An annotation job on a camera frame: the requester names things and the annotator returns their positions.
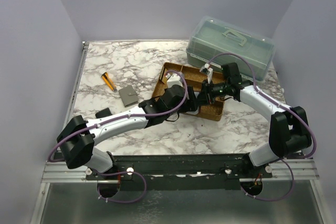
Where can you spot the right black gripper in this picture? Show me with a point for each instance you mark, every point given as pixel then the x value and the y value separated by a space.
pixel 203 97

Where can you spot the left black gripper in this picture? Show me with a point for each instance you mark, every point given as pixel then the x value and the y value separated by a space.
pixel 190 105

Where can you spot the gold credit card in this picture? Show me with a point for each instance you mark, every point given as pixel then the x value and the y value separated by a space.
pixel 162 76

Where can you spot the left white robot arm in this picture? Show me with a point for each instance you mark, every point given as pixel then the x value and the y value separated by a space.
pixel 79 138

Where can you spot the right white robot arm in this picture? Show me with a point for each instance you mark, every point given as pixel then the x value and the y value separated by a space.
pixel 288 125

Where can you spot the grey card holder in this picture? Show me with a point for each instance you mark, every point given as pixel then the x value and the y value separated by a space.
pixel 128 96

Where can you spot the black card holder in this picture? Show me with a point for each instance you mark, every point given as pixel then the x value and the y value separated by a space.
pixel 103 113

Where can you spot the woven wicker divided tray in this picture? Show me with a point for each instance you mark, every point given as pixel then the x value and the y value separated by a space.
pixel 193 78

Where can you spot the green plastic storage box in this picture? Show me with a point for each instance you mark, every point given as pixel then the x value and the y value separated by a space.
pixel 216 40

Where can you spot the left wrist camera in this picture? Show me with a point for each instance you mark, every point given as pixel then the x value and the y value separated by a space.
pixel 174 80

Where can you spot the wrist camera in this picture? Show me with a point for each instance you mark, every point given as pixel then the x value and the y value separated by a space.
pixel 174 80
pixel 208 71

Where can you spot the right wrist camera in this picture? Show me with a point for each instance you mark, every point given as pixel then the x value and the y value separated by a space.
pixel 208 71

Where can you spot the black mounting rail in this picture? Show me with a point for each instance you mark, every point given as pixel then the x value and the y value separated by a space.
pixel 188 172

